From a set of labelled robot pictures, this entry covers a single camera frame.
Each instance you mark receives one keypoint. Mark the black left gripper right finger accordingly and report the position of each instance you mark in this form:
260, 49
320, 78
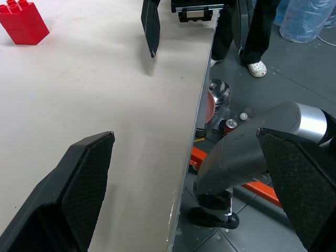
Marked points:
304, 183

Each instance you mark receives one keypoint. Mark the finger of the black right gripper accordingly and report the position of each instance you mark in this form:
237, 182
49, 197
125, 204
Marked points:
151, 23
244, 23

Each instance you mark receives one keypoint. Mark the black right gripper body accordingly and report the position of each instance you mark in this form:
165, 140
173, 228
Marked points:
195, 9

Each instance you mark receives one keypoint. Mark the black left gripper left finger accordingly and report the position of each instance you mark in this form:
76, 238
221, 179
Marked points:
50, 210

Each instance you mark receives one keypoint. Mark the person in black trousers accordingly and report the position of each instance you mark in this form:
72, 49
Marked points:
258, 34

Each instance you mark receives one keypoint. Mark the plastic-wrapped blue bundle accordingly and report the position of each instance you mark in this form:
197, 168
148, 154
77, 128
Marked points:
302, 19
331, 13
281, 11

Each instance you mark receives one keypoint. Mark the shiny steel pot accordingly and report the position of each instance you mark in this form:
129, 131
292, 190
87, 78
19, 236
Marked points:
220, 92

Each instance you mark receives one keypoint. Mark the silver robot leg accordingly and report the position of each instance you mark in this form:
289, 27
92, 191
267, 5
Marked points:
236, 155

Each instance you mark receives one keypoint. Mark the pink round disc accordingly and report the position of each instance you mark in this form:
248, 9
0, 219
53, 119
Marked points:
210, 107

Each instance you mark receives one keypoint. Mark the small white ball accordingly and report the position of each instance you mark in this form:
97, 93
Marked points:
244, 116

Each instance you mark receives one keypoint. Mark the red drink can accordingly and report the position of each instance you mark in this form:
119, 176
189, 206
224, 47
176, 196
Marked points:
231, 125

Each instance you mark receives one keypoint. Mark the red toy brick block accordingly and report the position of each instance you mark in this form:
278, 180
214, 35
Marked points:
25, 26

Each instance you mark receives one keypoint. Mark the orange metal frame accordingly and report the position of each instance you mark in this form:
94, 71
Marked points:
204, 157

